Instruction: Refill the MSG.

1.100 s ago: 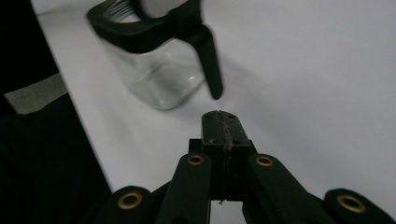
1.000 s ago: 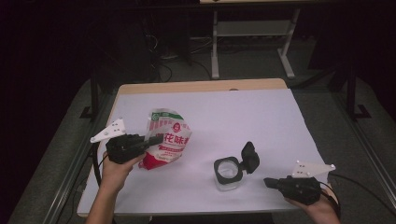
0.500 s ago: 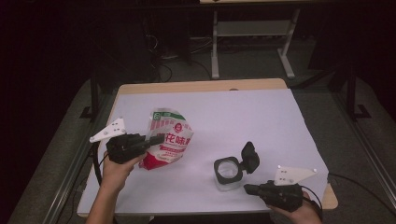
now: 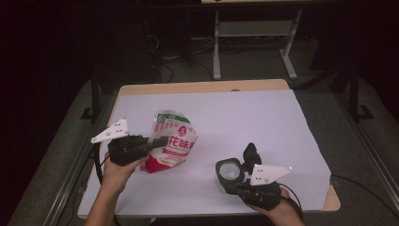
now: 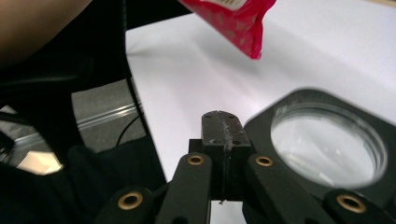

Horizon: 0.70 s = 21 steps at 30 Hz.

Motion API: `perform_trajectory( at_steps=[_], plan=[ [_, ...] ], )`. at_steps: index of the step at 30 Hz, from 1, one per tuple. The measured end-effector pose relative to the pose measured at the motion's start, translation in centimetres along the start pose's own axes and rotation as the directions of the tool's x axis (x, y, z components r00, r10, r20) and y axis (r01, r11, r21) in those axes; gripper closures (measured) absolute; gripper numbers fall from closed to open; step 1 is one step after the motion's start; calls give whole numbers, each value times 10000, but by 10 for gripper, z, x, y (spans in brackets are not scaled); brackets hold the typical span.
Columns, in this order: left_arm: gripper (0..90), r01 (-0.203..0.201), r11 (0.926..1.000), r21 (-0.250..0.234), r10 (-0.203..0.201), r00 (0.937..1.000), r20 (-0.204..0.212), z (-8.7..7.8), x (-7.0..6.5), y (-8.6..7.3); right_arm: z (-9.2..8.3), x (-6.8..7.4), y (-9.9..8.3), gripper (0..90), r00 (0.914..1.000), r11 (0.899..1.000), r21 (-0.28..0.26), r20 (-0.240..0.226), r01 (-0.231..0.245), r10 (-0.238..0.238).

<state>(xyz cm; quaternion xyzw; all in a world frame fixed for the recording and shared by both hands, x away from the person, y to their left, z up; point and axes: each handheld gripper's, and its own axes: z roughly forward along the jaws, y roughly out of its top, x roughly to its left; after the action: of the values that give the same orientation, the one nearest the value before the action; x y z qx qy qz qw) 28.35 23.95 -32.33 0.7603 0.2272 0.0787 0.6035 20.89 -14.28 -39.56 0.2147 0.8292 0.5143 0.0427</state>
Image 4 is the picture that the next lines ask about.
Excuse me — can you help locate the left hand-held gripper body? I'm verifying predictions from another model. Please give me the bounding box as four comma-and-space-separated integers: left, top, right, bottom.
90, 118, 152, 167

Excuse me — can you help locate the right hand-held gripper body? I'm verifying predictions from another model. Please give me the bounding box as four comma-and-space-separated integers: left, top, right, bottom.
233, 164, 294, 211

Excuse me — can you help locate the clear jar with black lid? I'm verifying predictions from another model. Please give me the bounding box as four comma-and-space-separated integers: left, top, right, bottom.
215, 142, 263, 194

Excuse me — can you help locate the white red green seasoning bag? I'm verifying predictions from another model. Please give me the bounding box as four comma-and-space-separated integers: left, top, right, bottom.
139, 109, 200, 174

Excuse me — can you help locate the person's left hand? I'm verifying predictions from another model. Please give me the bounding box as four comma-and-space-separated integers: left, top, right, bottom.
102, 153, 149, 191

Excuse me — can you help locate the person's right hand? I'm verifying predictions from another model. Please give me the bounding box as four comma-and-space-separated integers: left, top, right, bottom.
247, 187, 303, 221

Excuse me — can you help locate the person's black clothing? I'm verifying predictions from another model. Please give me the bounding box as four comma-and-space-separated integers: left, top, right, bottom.
150, 216, 277, 226

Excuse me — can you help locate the black metal stand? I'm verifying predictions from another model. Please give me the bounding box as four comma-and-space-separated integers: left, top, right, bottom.
295, 62, 375, 122
79, 70, 103, 124

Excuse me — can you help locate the white paper sheet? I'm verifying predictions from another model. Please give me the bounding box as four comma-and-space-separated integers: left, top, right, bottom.
78, 89, 333, 218

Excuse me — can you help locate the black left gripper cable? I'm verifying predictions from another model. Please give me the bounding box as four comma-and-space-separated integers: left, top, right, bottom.
93, 143, 121, 226

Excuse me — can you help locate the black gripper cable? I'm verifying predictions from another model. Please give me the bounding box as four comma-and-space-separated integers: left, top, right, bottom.
279, 174, 399, 220
93, 143, 121, 226

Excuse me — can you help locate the aluminium floor rail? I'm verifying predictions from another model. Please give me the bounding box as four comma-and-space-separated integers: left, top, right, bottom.
41, 93, 114, 226
333, 90, 399, 202

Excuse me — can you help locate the black floor cable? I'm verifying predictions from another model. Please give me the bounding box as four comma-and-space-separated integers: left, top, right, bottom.
154, 60, 175, 84
190, 58, 215, 80

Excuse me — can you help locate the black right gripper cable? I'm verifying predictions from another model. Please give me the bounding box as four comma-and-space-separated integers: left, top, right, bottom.
279, 174, 399, 220

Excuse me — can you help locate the white desk frame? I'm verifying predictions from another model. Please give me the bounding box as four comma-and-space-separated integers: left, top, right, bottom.
200, 0, 304, 81

